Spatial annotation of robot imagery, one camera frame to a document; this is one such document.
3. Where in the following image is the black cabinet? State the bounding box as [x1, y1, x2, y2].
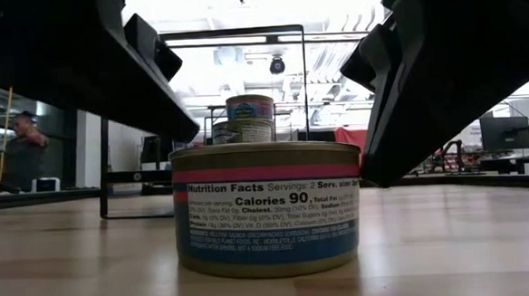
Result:
[309, 128, 338, 143]

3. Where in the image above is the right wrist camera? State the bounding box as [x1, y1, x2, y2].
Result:
[337, 23, 401, 95]

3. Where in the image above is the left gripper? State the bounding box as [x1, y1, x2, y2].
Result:
[0, 0, 202, 153]

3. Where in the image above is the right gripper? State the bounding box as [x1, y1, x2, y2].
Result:
[351, 0, 529, 189]

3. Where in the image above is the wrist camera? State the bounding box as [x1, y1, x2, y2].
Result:
[337, 23, 401, 95]
[123, 10, 185, 86]

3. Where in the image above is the person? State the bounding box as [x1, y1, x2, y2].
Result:
[0, 109, 53, 195]

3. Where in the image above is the gold-lid salmon can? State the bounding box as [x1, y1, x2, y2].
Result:
[168, 137, 368, 284]

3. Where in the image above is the orange cloth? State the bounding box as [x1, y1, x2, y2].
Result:
[334, 125, 369, 154]

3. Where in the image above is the silver-lid seafood can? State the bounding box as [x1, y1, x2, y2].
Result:
[211, 117, 277, 146]
[225, 92, 276, 123]

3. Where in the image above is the black round spotlight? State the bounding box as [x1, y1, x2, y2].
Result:
[270, 54, 287, 75]

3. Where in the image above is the wooden shelf with black frame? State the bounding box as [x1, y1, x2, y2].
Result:
[89, 23, 315, 221]

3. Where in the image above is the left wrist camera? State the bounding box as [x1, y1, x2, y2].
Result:
[123, 10, 185, 86]

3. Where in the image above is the black computer monitor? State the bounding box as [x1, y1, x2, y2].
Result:
[139, 134, 176, 165]
[479, 114, 529, 152]

